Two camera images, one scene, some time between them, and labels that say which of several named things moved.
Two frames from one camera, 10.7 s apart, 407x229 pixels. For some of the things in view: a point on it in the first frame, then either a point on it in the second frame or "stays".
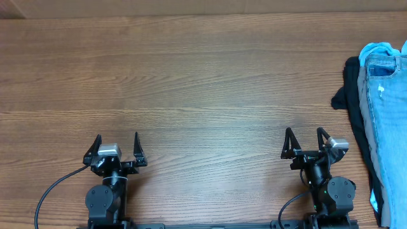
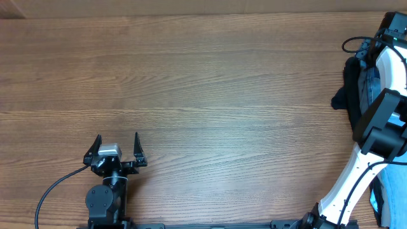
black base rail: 275,224 stays
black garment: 347,98 stays
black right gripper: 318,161 to 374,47
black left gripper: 133,168 stays
